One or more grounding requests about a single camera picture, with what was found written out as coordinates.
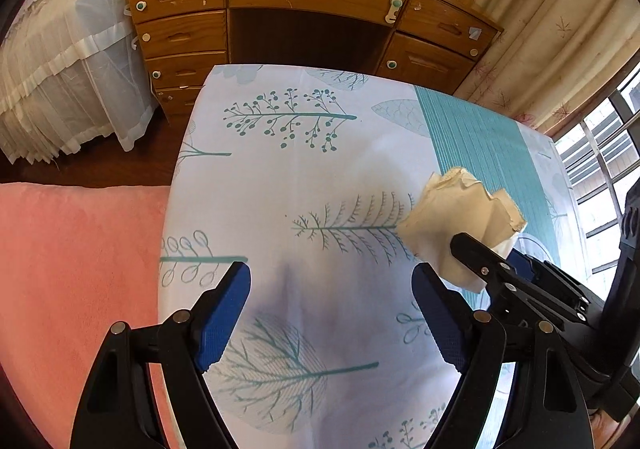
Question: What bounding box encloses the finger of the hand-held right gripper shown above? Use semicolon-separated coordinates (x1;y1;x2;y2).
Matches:
449;232;593;330
507;249;608;315

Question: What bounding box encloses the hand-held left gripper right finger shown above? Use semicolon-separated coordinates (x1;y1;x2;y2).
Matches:
411;263;596;449

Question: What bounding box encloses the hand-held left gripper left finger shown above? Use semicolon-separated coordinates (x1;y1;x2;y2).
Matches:
69;261;252;449

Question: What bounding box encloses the white tissue paper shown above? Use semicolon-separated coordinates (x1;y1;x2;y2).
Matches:
396;168;528;291

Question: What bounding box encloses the metal window grille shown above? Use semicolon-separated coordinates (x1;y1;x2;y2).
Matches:
552;59;640;280

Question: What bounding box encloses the pink blanket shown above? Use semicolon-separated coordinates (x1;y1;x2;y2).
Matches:
0;182;201;449

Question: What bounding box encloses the beige patterned curtain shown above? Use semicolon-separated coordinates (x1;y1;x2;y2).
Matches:
452;0;640;137

